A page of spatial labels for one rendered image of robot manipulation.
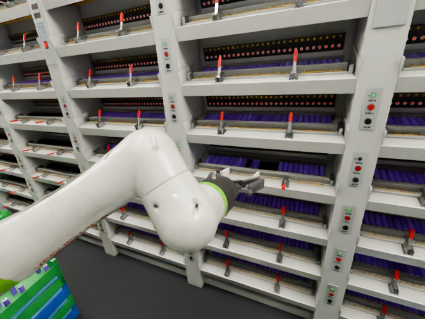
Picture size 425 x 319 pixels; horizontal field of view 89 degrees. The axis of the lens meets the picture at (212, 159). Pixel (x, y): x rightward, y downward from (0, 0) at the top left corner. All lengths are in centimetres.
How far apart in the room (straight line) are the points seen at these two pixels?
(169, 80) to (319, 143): 62
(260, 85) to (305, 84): 14
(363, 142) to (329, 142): 10
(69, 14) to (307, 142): 132
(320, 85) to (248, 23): 31
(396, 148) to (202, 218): 67
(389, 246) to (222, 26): 100
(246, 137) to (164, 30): 51
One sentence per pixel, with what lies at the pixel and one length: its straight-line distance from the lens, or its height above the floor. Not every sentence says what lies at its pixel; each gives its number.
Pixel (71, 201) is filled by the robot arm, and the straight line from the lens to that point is 43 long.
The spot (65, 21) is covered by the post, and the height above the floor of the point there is 148.
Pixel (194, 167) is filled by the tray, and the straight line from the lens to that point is 105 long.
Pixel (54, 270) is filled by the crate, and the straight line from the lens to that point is 140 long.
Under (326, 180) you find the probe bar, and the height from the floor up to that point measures 79.
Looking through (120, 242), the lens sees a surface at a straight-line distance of 170.
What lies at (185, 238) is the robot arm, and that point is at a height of 96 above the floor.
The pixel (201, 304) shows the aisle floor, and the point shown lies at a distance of 145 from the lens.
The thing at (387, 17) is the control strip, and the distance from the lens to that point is 81.
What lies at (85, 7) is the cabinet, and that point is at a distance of 155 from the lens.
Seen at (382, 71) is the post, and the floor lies 117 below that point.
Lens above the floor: 119
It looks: 22 degrees down
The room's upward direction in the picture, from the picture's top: 3 degrees counter-clockwise
